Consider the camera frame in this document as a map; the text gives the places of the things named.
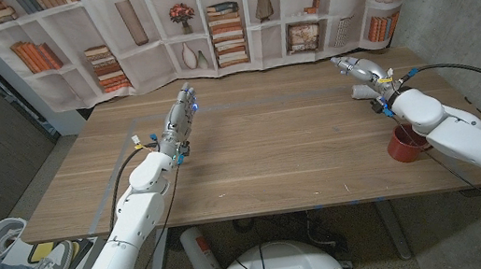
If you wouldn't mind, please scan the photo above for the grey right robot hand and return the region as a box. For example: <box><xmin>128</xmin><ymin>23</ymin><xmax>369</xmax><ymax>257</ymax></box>
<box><xmin>330</xmin><ymin>48</ymin><xmax>406</xmax><ymax>110</ymax></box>

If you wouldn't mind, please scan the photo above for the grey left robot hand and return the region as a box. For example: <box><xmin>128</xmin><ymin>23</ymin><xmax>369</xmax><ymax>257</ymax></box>
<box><xmin>149</xmin><ymin>81</ymin><xmax>205</xmax><ymax>163</ymax></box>

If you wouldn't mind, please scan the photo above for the white string spool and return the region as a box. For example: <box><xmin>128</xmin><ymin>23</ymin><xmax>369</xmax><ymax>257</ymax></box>
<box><xmin>349</xmin><ymin>81</ymin><xmax>380</xmax><ymax>103</ymax></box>

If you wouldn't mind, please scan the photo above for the red cup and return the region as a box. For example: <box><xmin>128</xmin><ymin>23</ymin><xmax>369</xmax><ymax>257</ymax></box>
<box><xmin>384</xmin><ymin>120</ymin><xmax>433</xmax><ymax>166</ymax></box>

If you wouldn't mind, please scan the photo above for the printed bookshelf backdrop cloth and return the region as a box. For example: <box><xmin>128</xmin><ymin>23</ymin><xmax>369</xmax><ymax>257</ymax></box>
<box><xmin>0</xmin><ymin>0</ymin><xmax>438</xmax><ymax>122</ymax></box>

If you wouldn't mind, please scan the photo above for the white cylinder with orange label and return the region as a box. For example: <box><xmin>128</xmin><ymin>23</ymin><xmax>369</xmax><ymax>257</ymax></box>
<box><xmin>177</xmin><ymin>223</ymin><xmax>222</xmax><ymax>269</ymax></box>

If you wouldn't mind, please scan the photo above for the grey table leg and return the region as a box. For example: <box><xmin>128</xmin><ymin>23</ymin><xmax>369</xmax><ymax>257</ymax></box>
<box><xmin>375</xmin><ymin>195</ymin><xmax>414</xmax><ymax>264</ymax></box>
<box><xmin>142</xmin><ymin>228</ymin><xmax>175</xmax><ymax>269</ymax></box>

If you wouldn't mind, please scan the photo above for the yellow pad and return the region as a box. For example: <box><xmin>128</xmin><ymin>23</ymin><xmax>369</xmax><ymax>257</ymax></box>
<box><xmin>25</xmin><ymin>236</ymin><xmax>82</xmax><ymax>267</ymax></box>

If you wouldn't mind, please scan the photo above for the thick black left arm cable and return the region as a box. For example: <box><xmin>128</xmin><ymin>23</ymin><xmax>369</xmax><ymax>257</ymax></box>
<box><xmin>98</xmin><ymin>141</ymin><xmax>169</xmax><ymax>232</ymax></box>

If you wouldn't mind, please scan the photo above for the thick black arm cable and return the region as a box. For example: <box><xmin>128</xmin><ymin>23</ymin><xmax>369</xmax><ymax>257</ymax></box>
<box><xmin>98</xmin><ymin>141</ymin><xmax>169</xmax><ymax>232</ymax></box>
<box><xmin>403</xmin><ymin>56</ymin><xmax>481</xmax><ymax>123</ymax></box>

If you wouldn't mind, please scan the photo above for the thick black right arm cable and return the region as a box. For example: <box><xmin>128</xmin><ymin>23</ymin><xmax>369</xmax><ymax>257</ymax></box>
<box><xmin>403</xmin><ymin>56</ymin><xmax>481</xmax><ymax>123</ymax></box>

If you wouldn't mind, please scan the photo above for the thin black left arm wire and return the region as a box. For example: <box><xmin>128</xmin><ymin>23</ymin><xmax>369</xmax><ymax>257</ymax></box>
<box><xmin>104</xmin><ymin>162</ymin><xmax>194</xmax><ymax>269</ymax></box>

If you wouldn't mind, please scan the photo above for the thin black arm wire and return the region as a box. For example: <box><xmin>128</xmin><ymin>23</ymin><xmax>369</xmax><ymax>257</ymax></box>
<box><xmin>104</xmin><ymin>162</ymin><xmax>194</xmax><ymax>269</ymax></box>
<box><xmin>388</xmin><ymin>100</ymin><xmax>481</xmax><ymax>251</ymax></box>

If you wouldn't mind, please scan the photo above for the thin black right arm wire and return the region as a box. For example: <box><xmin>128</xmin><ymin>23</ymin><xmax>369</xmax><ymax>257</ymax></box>
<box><xmin>388</xmin><ymin>100</ymin><xmax>481</xmax><ymax>251</ymax></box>

